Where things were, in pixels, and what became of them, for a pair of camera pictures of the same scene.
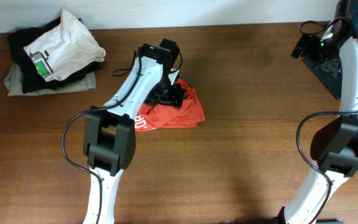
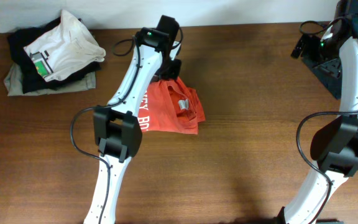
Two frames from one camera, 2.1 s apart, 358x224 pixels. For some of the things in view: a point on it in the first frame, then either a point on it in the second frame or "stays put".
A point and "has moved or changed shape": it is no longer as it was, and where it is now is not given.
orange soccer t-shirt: [153, 115] has moved or changed shape
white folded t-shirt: [64, 51] stays put
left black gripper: [176, 96] to [173, 73]
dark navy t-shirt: [329, 74] stays put
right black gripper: [308, 53] stays put
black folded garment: [32, 79] stays put
